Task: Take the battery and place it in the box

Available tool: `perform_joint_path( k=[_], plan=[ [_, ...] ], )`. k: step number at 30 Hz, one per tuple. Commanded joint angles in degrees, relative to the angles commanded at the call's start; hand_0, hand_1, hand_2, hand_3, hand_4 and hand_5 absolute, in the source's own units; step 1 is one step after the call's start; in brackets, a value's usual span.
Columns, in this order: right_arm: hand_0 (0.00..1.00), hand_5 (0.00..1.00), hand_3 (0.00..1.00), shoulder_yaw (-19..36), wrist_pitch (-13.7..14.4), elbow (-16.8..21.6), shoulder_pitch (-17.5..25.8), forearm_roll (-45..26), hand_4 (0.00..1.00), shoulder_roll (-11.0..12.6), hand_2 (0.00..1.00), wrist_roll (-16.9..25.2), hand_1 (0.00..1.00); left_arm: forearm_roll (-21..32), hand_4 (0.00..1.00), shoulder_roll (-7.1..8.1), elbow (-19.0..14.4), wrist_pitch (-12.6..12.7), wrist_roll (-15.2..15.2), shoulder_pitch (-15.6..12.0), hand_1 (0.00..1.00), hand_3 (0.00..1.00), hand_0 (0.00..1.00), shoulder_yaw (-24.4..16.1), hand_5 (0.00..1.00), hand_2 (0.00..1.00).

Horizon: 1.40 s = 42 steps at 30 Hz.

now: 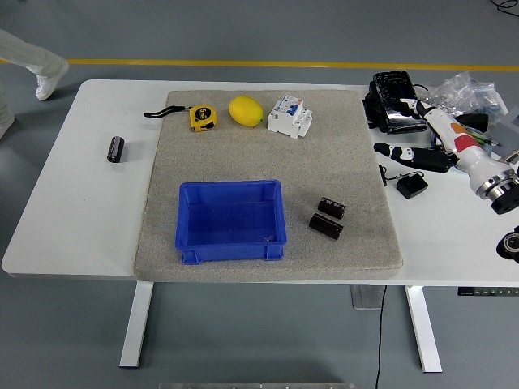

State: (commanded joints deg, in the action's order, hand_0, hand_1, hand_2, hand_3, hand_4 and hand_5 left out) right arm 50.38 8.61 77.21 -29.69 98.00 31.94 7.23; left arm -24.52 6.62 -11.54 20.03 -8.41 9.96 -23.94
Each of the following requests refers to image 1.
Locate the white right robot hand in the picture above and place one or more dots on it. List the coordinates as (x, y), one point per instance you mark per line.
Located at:
(466, 156)

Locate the dark brown cylindrical battery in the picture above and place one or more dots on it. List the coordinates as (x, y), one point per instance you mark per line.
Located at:
(326, 227)
(332, 208)
(115, 149)

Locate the white circuit breaker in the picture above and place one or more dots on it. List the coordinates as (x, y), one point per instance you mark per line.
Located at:
(288, 118)

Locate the blue plastic box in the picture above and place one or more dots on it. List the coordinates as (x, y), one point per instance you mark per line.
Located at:
(231, 227)

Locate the black wedge-shaped object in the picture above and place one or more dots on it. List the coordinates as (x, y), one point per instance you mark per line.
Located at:
(474, 120)

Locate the black plug adapter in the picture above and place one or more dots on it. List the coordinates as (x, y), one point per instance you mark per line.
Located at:
(412, 186)

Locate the clear plastic bag of parts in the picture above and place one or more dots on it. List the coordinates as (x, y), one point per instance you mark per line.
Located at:
(466, 91)

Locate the black glossy case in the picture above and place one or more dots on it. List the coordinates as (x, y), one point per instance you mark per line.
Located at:
(395, 97)

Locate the table height control panel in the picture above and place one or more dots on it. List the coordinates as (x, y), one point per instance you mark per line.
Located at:
(486, 291)

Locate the grey metal floor plate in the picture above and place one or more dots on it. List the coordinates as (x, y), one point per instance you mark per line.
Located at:
(365, 297)

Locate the white table leg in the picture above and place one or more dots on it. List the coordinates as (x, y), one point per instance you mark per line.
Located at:
(423, 328)
(135, 324)

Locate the grey-brown mat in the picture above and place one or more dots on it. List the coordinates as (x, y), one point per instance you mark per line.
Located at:
(251, 162)

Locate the yellow lemon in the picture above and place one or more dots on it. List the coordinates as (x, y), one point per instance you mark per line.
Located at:
(246, 111)

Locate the yellow tape measure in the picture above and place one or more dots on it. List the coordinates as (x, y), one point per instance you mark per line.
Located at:
(202, 118)

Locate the person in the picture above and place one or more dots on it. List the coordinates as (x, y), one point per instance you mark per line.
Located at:
(32, 56)

